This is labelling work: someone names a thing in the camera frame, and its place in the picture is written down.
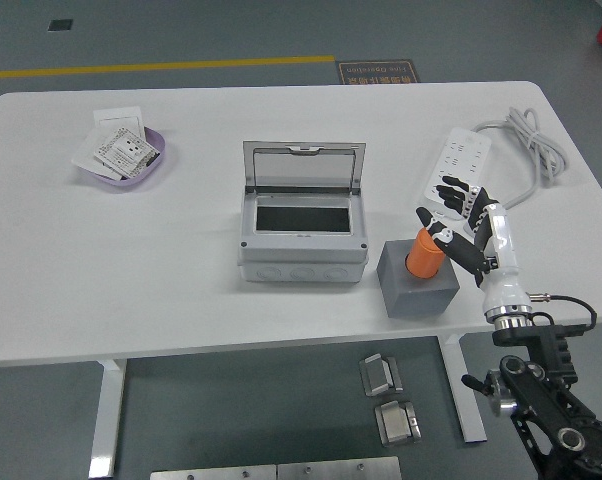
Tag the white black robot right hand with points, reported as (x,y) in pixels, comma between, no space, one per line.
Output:
(503,280)

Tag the orange cylinder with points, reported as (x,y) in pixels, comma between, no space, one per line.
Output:
(423,260)

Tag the grey junction box clear lid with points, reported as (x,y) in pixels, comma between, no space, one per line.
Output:
(301,260)

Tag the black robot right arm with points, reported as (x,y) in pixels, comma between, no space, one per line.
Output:
(546,400)

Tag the grey cube with round hole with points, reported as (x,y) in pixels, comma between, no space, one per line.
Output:
(416,300)

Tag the white power strip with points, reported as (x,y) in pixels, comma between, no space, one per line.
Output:
(468,150)

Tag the white table leg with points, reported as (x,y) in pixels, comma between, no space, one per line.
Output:
(106,425)
(473,425)

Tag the small metal block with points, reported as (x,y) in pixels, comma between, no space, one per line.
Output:
(378,377)
(396,425)

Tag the brown floor sign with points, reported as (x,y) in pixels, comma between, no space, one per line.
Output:
(376,72)

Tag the purple plastic tray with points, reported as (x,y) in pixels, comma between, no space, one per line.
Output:
(126,184)

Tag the printed white socket panel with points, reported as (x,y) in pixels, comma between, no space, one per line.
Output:
(126,150)

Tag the plain white panel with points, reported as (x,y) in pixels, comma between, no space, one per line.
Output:
(86,152)

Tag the black floor hatch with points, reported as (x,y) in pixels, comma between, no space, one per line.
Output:
(60,25)

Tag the metal base plate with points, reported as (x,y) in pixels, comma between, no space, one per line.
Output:
(338,469)
(211,473)

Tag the white wall switch plate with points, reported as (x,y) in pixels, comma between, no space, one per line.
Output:
(116,117)

